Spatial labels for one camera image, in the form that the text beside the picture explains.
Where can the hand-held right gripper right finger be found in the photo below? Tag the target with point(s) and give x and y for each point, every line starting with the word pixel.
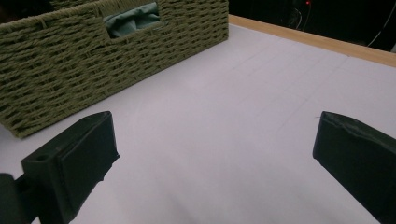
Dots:
pixel 361 161

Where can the black and mint green shirt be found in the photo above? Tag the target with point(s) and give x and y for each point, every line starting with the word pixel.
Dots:
pixel 134 20

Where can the green woven basket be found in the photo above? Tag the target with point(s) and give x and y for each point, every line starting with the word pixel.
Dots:
pixel 77 68

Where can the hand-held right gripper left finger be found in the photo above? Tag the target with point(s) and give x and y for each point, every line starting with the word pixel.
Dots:
pixel 74 161

